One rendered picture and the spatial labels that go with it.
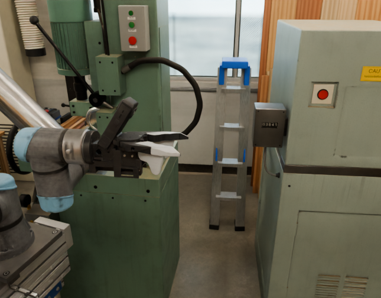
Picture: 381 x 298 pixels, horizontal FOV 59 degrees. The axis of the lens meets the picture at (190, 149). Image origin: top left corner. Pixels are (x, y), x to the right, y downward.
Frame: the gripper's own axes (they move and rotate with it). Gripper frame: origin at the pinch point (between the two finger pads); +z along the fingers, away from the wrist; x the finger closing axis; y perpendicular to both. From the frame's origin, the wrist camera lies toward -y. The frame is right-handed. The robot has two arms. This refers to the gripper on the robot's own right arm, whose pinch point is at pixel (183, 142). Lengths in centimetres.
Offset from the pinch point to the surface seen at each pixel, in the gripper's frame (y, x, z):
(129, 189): 41, -68, -32
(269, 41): -26, -201, 38
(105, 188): 41, -68, -43
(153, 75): -8, -72, -22
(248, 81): -1, -149, 21
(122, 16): -30, -63, -31
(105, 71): -10, -64, -39
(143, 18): -29, -63, -23
